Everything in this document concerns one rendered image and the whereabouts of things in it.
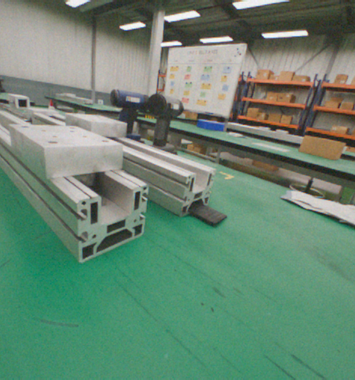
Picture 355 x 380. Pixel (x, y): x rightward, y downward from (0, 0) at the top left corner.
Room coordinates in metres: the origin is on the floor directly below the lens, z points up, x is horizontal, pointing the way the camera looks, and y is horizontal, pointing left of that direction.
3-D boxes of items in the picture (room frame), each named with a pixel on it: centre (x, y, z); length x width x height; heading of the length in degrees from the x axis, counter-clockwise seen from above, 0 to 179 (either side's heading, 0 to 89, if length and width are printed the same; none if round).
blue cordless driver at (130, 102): (0.83, 0.20, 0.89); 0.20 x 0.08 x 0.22; 125
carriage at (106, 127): (0.62, 0.27, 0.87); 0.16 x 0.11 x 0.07; 53
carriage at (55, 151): (0.31, 0.19, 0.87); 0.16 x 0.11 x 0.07; 53
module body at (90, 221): (0.46, 0.39, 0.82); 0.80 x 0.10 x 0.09; 53
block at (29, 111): (0.87, 0.64, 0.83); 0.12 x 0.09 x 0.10; 143
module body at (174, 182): (0.62, 0.27, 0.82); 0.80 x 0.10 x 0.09; 53
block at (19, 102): (1.55, 1.30, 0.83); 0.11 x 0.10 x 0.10; 144
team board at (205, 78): (3.84, -0.04, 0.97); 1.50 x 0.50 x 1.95; 51
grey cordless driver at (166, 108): (0.70, 0.07, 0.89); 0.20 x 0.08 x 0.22; 156
